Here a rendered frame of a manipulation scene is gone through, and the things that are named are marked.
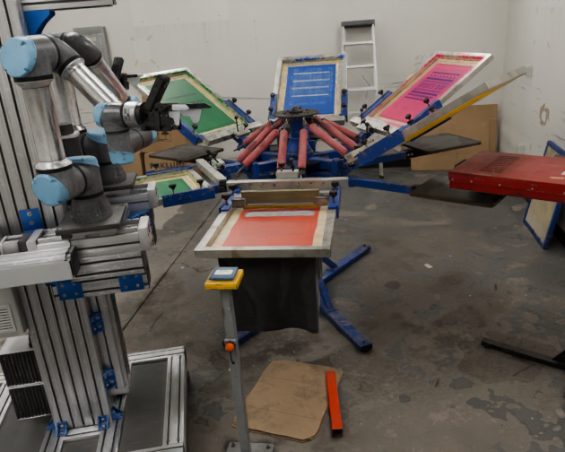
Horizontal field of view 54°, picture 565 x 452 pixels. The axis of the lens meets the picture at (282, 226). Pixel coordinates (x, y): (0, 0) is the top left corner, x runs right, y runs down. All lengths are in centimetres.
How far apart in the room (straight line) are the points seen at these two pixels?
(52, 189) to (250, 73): 524
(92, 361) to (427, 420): 161
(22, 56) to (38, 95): 13
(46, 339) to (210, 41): 510
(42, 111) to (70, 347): 109
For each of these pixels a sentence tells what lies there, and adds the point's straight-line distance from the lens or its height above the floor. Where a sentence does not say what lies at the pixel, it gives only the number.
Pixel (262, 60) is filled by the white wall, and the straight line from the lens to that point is 694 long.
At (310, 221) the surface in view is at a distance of 268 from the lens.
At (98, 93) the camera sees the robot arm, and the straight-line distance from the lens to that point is 195.
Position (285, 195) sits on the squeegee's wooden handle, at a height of 104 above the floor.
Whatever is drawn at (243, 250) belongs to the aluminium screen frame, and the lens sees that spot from 234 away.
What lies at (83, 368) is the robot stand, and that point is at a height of 53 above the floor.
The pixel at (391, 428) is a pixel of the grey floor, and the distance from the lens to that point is 289.
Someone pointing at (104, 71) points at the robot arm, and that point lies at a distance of 261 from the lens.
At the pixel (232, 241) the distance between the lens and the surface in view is 252.
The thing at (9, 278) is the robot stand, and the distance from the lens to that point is 211.
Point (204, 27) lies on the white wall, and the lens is 707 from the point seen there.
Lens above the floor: 191
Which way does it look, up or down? 21 degrees down
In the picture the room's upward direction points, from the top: 5 degrees counter-clockwise
